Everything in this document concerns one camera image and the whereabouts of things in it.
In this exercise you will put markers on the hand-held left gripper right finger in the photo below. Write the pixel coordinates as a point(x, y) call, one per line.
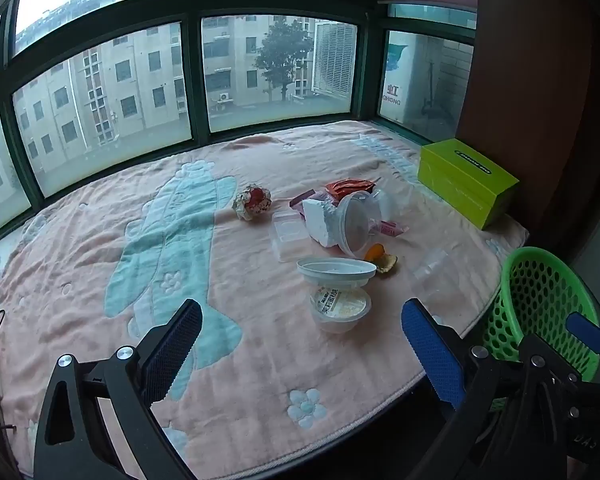
point(430, 355)

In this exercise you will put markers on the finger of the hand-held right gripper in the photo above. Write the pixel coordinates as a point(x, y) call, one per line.
point(587, 332)

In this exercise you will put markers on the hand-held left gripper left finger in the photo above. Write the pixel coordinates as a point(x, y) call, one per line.
point(172, 350)

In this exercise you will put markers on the green plastic basket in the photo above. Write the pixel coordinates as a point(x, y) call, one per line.
point(530, 290)

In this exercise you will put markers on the clear plastic cup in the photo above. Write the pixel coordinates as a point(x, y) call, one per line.
point(430, 272)

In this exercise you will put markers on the clear plastic tray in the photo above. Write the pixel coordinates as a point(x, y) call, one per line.
point(287, 234)

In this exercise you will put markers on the orange peel piece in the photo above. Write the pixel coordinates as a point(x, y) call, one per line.
point(387, 264)
point(373, 251)

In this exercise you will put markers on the white pudding cup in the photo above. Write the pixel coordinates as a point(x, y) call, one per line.
point(340, 305)

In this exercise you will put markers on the white round bowl lid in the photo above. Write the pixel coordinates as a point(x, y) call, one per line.
point(335, 271)

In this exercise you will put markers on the small pink wrapper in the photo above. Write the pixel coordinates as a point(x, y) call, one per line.
point(392, 230)

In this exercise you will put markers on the round clear plastic container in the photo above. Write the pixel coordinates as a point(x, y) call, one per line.
point(355, 225)

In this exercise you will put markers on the crumpled red white wrapper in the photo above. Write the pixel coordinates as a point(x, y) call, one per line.
point(252, 202)

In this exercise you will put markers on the white styrofoam piece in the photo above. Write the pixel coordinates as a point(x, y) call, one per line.
point(320, 222)

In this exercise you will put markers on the green tissue box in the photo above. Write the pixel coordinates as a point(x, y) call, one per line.
point(460, 185)

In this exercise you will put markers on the red snack packet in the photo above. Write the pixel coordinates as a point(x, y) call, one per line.
point(345, 187)

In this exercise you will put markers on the pink snack packet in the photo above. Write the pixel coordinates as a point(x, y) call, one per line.
point(300, 201)

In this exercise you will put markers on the brown wooden wardrobe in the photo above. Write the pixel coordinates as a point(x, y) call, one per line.
point(530, 85)

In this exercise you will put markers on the apartment building outside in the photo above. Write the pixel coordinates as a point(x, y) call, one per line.
point(120, 85)

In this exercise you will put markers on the white printed outdoor panel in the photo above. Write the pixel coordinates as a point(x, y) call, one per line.
point(397, 75)

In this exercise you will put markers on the white louvered panel outside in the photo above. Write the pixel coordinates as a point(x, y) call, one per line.
point(335, 57)

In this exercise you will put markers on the tree outside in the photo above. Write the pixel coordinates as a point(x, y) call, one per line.
point(282, 50)

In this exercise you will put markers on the dark green window frame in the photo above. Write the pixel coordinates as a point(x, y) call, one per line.
point(192, 60)

